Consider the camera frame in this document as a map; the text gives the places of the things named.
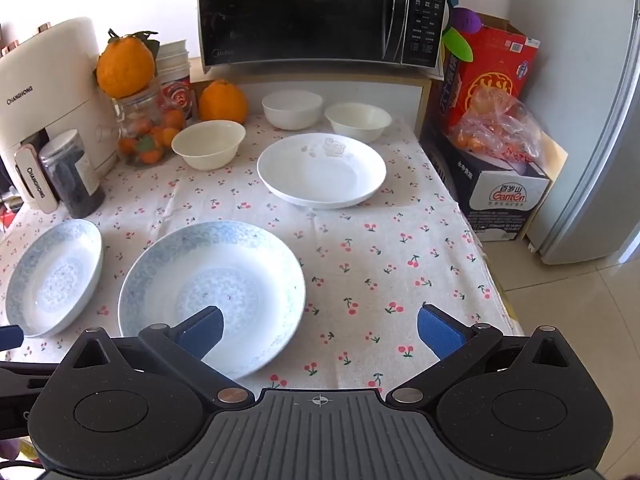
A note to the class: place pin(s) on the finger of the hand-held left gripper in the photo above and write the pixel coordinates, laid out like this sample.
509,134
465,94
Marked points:
10,337

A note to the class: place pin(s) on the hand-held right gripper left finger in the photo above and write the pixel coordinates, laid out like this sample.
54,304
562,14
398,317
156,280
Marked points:
205,331

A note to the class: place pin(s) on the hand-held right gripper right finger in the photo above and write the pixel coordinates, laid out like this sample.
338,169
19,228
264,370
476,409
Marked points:
440,331

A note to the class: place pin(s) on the large blue patterned plate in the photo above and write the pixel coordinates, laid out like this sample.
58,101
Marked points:
240,280

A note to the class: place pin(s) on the small blue patterned plate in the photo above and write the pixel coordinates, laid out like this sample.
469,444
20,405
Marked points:
55,275

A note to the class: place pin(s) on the cream bowl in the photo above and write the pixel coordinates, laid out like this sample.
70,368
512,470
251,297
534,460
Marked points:
207,142
357,120

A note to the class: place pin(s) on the white plate with swirl print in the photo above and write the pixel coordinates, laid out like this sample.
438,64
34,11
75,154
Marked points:
320,170

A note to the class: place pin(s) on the white bowl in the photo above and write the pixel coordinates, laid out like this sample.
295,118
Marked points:
292,110

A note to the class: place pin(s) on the cherry print tablecloth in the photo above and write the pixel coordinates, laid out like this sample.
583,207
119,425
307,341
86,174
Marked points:
375,270

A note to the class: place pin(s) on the dark and white carton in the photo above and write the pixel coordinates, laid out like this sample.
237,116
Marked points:
505,195

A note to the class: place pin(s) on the clear jar of dark grains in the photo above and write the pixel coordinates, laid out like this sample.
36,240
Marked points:
75,180

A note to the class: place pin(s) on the plastic bag of oranges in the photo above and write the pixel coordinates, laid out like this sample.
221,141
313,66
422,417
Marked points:
490,130

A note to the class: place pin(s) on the glass jar of small oranges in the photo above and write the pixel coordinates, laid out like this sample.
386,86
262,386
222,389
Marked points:
145,122

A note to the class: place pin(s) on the silver refrigerator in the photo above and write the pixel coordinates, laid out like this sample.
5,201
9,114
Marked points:
590,160

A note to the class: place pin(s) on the stack of printed paper cups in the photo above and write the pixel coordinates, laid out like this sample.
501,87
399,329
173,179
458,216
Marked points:
175,90

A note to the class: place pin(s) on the white kitchen appliance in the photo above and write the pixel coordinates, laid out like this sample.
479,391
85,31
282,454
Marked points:
45,85

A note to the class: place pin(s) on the large orange with leaves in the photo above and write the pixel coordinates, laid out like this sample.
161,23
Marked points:
125,67

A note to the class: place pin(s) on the red cardboard carton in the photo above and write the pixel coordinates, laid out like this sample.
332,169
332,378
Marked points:
500,60

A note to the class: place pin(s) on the green plastic piece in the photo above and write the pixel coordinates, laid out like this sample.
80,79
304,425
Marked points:
455,42

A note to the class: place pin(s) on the purple toy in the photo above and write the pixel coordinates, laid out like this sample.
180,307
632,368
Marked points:
465,19

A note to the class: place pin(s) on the black microwave oven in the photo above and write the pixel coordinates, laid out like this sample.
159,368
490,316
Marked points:
300,10

